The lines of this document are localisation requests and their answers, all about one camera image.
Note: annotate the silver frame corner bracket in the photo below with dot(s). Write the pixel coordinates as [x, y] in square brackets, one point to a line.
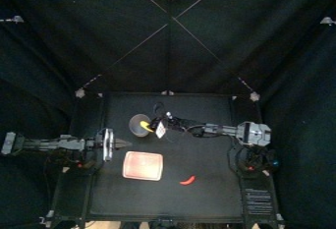
[17, 19]
[327, 20]
[255, 96]
[79, 92]
[167, 92]

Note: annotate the pink square plate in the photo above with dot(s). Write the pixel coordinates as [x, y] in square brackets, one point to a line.
[143, 165]

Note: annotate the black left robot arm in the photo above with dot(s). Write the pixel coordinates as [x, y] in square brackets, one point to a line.
[49, 143]

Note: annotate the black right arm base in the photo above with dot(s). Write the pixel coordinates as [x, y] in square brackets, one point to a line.
[251, 160]

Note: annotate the red toy chili pepper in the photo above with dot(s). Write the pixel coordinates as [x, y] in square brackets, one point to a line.
[189, 180]

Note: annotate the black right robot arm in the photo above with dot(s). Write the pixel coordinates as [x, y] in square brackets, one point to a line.
[227, 129]

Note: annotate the grey bowl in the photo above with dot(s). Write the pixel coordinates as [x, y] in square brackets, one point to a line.
[137, 126]

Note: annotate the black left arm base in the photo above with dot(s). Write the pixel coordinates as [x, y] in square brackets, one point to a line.
[73, 164]

